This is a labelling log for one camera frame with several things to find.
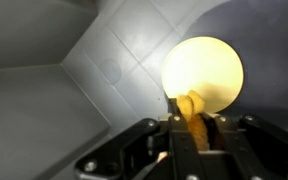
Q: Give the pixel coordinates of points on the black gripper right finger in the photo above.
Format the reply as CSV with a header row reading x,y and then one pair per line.
x,y
232,150

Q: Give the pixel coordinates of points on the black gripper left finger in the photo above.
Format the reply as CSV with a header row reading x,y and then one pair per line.
x,y
182,150

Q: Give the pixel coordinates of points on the brown toy object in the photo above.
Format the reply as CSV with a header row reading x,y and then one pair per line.
x,y
197,130

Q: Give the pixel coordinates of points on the gray plastic storage bin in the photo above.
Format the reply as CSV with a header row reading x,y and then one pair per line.
x,y
44,100

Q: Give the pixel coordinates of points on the pale yellow round disc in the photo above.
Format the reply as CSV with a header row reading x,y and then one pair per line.
x,y
204,66

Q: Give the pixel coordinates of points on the dark gray round plate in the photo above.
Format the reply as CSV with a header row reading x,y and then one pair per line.
x,y
270,50

